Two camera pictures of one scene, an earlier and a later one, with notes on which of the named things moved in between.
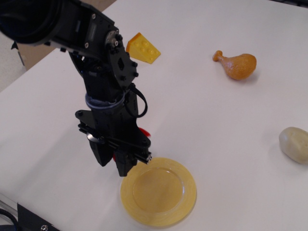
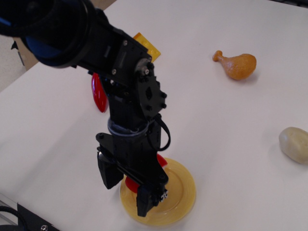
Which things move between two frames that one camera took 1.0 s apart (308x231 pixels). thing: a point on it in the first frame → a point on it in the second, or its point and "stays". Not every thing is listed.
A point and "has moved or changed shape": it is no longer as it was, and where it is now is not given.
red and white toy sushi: (144, 131) has moved or changed shape
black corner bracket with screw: (28, 221) stays
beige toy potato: (293, 143) stays
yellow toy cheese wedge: (138, 47) stays
